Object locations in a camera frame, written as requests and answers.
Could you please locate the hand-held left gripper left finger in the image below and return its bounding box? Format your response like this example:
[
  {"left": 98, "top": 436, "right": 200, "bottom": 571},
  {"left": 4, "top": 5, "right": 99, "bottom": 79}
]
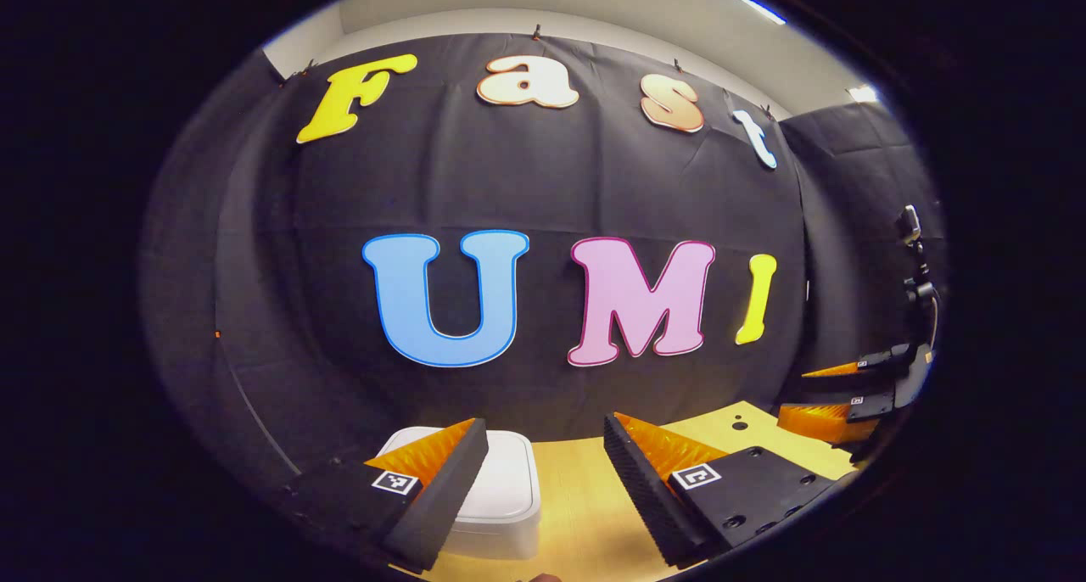
[{"left": 284, "top": 417, "right": 491, "bottom": 573}]

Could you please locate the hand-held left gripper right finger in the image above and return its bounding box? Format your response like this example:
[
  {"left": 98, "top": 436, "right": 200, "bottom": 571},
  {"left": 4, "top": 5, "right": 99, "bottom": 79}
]
[{"left": 604, "top": 411, "right": 858, "bottom": 568}]

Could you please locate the white desktop garbage bin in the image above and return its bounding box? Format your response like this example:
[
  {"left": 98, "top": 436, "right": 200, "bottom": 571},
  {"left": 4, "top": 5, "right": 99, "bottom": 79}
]
[{"left": 376, "top": 427, "right": 542, "bottom": 560}]

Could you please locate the wooden desktop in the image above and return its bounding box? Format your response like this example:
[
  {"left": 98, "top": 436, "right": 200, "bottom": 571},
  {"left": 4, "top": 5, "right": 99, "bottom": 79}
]
[{"left": 416, "top": 400, "right": 858, "bottom": 582}]

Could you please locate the black backdrop cloth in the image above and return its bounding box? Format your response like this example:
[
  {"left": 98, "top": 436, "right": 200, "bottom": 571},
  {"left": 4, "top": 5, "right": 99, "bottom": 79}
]
[{"left": 140, "top": 32, "right": 947, "bottom": 481}]

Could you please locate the long ceiling light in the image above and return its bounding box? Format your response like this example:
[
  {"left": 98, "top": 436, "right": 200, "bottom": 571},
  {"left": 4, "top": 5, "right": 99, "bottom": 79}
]
[{"left": 717, "top": 0, "right": 787, "bottom": 25}]

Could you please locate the row of black cloth clips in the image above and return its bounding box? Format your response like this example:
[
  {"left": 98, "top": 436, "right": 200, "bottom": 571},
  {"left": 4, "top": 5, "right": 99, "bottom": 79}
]
[{"left": 276, "top": 24, "right": 777, "bottom": 120}]

